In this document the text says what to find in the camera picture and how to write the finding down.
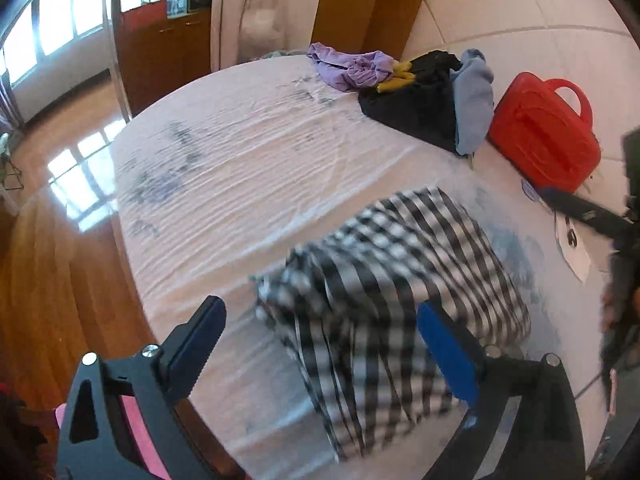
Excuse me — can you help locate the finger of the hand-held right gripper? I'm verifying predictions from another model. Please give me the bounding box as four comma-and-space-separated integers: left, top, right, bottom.
537, 186, 632, 241

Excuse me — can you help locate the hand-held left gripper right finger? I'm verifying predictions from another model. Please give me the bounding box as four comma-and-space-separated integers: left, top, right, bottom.
416, 302, 586, 480

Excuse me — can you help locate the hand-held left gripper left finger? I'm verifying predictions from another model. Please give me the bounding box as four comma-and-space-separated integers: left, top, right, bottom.
55, 296, 228, 480

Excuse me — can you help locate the black white checkered garment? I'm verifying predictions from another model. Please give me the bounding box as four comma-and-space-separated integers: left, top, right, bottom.
250, 186, 532, 461

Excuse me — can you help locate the white paper sheet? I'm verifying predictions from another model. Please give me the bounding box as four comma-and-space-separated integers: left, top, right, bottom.
552, 212, 592, 283

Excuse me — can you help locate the red plastic carry case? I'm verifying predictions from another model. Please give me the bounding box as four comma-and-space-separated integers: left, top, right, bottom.
487, 72, 602, 193

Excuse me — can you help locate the pink cloth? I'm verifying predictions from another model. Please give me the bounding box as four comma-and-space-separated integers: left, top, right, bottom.
55, 395, 166, 480

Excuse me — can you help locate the blue-grey cloth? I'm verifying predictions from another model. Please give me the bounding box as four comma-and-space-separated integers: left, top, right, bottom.
449, 49, 496, 157

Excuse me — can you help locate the dark navy cloth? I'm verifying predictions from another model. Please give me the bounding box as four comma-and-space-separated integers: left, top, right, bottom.
358, 50, 463, 153

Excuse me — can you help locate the white padded headboard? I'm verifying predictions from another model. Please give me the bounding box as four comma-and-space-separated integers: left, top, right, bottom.
400, 0, 640, 196

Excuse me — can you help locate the yellow cloth piece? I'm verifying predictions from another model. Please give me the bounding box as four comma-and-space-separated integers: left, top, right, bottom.
377, 60, 416, 94

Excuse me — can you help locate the purple cloth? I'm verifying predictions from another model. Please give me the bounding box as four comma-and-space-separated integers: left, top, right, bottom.
306, 42, 401, 93

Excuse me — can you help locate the wooden cabinet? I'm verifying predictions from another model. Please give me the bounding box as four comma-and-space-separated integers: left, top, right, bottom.
112, 2, 213, 116

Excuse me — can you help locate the metal pole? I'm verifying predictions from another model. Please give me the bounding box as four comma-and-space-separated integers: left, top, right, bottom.
102, 0, 133, 121

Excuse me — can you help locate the beige curtain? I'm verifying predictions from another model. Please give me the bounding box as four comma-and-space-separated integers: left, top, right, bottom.
210, 0, 331, 73

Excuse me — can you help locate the window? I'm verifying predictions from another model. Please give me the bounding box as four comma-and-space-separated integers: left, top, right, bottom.
0, 0, 108, 86

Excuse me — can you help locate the wooden headboard frame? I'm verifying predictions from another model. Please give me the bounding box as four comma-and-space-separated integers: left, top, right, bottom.
310, 0, 441, 61

